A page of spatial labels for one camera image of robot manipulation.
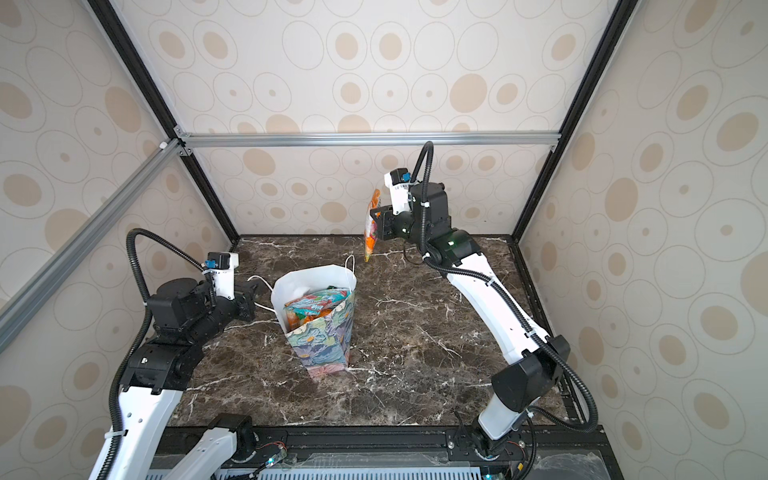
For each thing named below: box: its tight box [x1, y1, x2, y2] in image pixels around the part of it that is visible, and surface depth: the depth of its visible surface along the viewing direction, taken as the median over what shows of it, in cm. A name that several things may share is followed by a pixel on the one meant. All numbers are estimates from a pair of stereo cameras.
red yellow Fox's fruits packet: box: [287, 309, 334, 332], surface depth 81 cm
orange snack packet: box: [364, 188, 381, 263], surface depth 75 cm
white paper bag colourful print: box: [272, 255, 357, 381], surface depth 78 cm
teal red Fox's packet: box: [284, 287, 351, 329], surface depth 79 cm
